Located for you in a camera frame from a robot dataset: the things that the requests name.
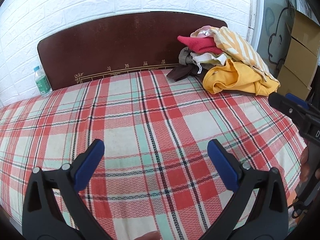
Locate orange white striped sweater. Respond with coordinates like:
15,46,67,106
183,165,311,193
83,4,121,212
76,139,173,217
190,25,280,85

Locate person's right hand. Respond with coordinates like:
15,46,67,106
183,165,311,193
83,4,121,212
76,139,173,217
299,146,310,182

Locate right side cardboard boxes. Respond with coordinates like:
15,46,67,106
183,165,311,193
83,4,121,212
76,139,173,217
277,9,319,100

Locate yellow garment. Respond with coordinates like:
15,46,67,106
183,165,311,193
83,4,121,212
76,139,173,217
202,59,280,96

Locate cream white garment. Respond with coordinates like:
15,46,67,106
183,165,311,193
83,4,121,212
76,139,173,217
191,52,227,66

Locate red knit garment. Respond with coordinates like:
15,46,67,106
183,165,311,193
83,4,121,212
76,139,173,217
177,36,223,55

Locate red plaid bed sheet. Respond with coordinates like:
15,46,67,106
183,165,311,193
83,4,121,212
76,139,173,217
1,70,305,239

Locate dark brown garment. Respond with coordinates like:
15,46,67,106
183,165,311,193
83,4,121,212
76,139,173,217
167,64,208,82

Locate grey checked garment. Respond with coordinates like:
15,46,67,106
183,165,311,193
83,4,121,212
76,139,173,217
178,47,214,70

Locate green label water bottle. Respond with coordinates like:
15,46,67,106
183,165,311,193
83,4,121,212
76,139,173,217
34,66,52,96

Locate dark brown wooden headboard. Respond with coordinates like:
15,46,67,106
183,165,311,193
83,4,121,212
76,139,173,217
37,11,227,90

